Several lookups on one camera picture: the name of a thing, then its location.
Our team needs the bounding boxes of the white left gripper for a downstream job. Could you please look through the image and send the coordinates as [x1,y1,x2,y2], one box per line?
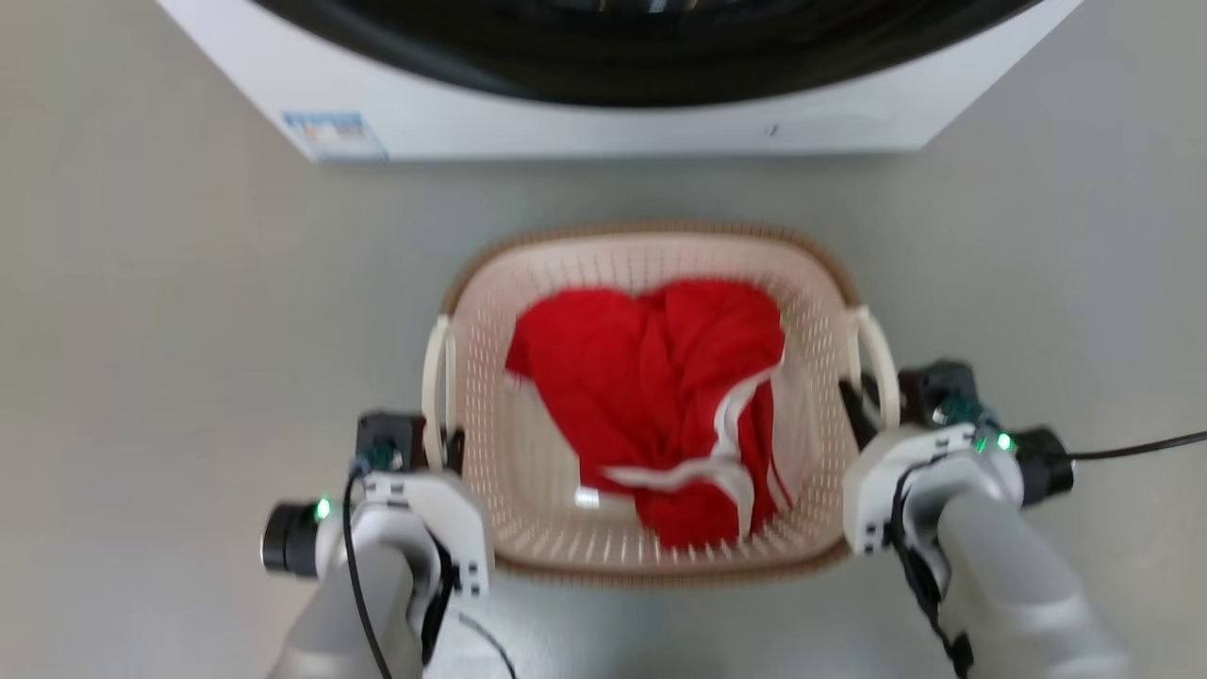
[362,426,495,597]

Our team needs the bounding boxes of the white washing machine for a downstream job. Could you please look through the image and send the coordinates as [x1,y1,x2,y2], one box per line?
[157,0,1085,165]

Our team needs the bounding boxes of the red garment with white trim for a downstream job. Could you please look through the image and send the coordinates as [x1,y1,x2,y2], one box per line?
[505,278,793,552]

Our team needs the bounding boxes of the blue white energy label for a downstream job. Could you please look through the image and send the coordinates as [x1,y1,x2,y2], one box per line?
[282,112,389,163]

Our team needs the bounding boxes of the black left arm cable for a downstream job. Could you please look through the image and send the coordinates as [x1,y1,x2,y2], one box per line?
[341,467,395,679]

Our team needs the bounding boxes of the black cable across floor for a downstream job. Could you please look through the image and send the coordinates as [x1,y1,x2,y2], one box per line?
[1069,430,1207,463]

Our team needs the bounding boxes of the beige plastic laundry basket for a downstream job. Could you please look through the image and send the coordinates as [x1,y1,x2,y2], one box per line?
[422,223,901,588]

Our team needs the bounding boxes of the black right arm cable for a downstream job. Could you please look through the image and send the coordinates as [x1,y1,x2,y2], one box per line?
[888,456,976,679]

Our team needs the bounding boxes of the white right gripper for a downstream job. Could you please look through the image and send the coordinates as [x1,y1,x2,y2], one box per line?
[837,375,1025,557]

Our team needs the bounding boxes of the black round washer door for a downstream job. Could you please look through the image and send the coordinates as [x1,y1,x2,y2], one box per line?
[251,0,1044,108]

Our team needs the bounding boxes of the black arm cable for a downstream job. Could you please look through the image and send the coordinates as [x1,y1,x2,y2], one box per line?
[341,467,395,679]
[888,456,976,679]

